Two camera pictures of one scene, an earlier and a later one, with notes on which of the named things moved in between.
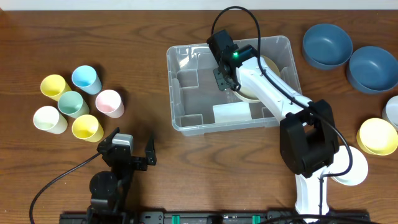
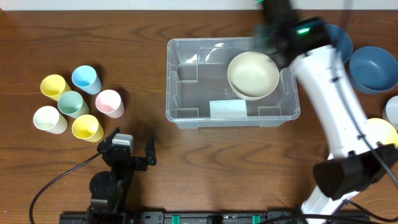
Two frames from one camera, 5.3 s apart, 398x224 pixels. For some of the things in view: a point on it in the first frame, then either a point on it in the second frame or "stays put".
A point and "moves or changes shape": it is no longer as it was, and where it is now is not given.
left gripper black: [131, 159] stays put
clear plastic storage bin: [197, 105] moves or changes shape
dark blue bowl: [373, 70] stays put
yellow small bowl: [377, 137] stays put
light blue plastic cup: [84, 77] stays put
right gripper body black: [222, 79] -> [278, 55]
